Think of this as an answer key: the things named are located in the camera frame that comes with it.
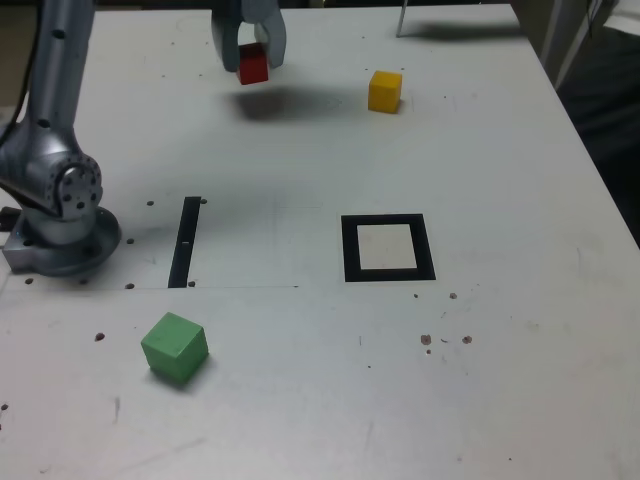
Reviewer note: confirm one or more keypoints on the red cube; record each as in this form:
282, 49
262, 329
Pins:
252, 67

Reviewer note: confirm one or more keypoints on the yellow cube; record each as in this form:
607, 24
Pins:
384, 92

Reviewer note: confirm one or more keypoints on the black tape square outline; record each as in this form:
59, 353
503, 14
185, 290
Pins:
350, 250

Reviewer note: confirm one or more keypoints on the black tape strip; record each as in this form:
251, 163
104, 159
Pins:
182, 250

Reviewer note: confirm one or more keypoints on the green cube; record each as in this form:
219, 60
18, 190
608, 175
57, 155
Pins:
172, 347

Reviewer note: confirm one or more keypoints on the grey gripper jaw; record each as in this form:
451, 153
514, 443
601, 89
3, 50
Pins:
278, 40
226, 45

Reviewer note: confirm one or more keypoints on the white metal frame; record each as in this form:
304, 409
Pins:
565, 40

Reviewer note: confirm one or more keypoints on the thin pale rod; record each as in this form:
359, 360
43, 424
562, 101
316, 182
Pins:
401, 20

